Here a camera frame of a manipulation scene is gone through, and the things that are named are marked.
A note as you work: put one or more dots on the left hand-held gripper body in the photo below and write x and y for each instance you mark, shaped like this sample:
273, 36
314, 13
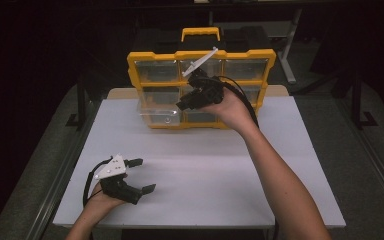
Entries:
113, 168

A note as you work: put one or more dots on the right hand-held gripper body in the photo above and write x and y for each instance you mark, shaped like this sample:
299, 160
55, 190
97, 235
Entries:
206, 90

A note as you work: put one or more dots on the silver hex nut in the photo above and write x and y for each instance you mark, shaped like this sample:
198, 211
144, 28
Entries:
168, 120

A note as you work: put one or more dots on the clear plastic drawer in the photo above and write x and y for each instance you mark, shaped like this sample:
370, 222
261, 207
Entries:
160, 115

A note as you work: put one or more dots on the yellow parts organizer cabinet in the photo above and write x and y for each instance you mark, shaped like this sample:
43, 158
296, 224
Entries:
156, 56

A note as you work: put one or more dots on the person's right hand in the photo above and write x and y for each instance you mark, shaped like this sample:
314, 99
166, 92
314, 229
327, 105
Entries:
233, 110

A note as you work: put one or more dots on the person's left hand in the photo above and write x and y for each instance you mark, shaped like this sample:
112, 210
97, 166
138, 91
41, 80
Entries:
100, 203

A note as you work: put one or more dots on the group of clear organizer bins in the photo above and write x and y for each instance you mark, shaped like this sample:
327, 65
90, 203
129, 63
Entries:
246, 69

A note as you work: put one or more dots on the black metal stand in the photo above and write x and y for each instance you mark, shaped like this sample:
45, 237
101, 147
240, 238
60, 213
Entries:
81, 106
358, 106

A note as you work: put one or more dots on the white metal desk leg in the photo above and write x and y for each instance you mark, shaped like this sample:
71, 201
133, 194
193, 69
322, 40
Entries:
288, 50

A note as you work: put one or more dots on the aluminium rail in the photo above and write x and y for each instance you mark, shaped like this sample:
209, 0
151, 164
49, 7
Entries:
376, 166
56, 186

